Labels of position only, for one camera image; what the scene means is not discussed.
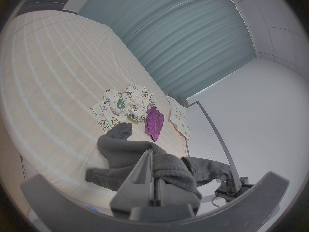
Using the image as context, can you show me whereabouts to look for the white printed pyjamas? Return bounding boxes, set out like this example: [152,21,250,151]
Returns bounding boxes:
[90,83,154,133]

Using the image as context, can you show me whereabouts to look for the bed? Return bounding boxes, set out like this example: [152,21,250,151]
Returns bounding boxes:
[0,10,240,214]

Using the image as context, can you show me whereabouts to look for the black T-shirt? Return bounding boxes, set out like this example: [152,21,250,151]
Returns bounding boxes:
[85,123,232,200]

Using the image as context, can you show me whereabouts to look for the white printed pillow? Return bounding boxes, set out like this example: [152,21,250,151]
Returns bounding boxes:
[168,96,192,140]

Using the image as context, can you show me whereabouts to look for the blue-green curtain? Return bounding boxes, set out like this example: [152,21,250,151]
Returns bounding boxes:
[124,0,257,100]
[78,0,225,42]

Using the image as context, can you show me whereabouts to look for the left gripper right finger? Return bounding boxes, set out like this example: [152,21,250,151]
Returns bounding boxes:
[154,177,201,214]

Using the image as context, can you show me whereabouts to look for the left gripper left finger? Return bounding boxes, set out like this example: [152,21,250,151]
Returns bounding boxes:
[110,150,155,213]

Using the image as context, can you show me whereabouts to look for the purple garment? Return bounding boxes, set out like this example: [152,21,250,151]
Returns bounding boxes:
[144,106,165,142]

